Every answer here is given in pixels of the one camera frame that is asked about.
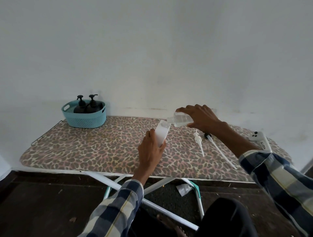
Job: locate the leopard print ironing board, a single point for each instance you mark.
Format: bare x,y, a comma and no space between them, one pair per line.
102,146

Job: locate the black pump head with tube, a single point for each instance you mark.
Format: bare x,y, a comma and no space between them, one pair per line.
220,150

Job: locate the person's bare foot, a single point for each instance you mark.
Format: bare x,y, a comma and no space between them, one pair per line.
172,227

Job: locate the person's left forearm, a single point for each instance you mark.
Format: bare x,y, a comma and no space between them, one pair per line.
119,207

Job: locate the white pump dispenser head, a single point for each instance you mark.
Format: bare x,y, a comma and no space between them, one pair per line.
198,141

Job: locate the white opaque bottle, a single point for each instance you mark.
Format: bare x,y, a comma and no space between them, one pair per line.
161,133

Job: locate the white handheld controller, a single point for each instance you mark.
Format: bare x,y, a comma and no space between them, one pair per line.
261,141

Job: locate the person's left hand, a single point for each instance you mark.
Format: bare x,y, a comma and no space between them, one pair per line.
149,153

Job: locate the person's leg in black trousers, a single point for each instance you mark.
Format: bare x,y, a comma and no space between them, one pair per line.
226,219

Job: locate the person's right forearm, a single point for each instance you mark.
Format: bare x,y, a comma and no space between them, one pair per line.
269,168

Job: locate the blue woven plastic basket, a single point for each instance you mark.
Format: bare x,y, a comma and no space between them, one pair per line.
84,120

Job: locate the clear plastic bottle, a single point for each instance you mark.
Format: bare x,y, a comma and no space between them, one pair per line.
181,119

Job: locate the person's right hand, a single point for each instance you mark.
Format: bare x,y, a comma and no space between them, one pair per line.
204,118

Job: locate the white ironing board legs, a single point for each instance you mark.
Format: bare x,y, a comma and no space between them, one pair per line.
156,206

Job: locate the person's right thumb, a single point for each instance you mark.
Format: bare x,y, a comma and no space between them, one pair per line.
192,125

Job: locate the crumpled white paper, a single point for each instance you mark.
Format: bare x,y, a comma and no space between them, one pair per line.
184,189

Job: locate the black pump bottle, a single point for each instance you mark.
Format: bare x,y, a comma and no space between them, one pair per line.
94,106
79,107

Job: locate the person's left thumb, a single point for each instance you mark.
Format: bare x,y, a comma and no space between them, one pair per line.
162,148

